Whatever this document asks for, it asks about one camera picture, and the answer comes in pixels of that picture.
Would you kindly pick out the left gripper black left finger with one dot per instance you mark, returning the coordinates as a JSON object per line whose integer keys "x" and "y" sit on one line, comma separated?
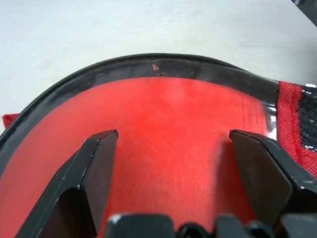
{"x": 74, "y": 178}

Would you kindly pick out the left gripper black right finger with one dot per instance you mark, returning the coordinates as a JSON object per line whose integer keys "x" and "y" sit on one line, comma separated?
{"x": 272, "y": 173}

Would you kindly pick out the red table tennis paddle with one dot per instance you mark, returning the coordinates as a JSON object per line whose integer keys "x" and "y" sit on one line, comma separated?
{"x": 161, "y": 111}

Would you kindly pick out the black red paddle case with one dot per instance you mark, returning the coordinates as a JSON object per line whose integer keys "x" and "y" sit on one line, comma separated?
{"x": 173, "y": 67}

